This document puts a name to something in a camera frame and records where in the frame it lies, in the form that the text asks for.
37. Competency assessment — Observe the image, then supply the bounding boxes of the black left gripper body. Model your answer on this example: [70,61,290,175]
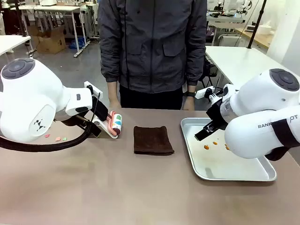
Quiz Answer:
[93,97,109,120]

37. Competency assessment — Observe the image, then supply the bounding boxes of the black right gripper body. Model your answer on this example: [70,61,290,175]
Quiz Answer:
[205,99,229,129]

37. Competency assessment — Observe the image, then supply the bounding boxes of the pink-handled lint roller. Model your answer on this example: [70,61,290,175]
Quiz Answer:
[106,110,124,136]

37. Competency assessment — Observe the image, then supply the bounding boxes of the dark brown cloth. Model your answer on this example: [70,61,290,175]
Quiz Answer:
[133,126,175,156]

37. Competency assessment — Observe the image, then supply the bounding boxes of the person's right forearm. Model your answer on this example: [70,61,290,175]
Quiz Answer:
[107,81,119,99]

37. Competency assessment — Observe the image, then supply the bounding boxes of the person's right hand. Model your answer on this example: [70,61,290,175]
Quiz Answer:
[109,97,122,109]

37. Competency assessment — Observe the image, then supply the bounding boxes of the person's left hand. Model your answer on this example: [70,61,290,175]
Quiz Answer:
[183,95,195,111]

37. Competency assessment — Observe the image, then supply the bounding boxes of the white folded stand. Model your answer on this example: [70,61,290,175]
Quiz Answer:
[91,118,119,140]

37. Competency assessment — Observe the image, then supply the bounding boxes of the silver metal tray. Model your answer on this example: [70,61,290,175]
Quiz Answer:
[180,117,278,182]

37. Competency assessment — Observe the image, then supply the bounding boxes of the black folding chair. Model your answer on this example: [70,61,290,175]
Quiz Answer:
[198,56,220,89]

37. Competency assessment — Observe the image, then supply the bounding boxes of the black trousers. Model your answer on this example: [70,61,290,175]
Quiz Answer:
[119,84,184,110]

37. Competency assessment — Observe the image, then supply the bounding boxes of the large white table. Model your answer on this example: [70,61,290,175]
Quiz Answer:
[204,45,291,86]

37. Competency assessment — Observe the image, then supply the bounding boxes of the blue plastic bag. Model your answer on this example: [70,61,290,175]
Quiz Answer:
[68,36,86,50]

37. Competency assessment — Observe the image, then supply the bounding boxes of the person in grey jacket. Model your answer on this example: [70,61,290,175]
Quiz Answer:
[97,0,208,94]

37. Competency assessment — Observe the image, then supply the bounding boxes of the wooden desk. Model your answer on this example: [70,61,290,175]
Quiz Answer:
[234,27,270,50]

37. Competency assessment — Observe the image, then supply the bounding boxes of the brown cardboard box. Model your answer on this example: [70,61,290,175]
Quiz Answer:
[27,24,67,55]

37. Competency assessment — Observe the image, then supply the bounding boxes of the black stand pole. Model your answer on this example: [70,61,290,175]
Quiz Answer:
[247,0,268,49]

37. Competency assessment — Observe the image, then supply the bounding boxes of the white table with wheeled legs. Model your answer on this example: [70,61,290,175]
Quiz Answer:
[20,5,91,58]

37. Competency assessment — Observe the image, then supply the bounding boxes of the white side table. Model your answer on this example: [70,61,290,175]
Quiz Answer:
[0,35,32,57]

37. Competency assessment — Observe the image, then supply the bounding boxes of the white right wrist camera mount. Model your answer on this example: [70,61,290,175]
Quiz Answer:
[195,86,215,99]

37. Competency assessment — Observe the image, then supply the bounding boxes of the black sleeved cable bundle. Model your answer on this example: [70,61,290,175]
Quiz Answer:
[0,112,102,152]

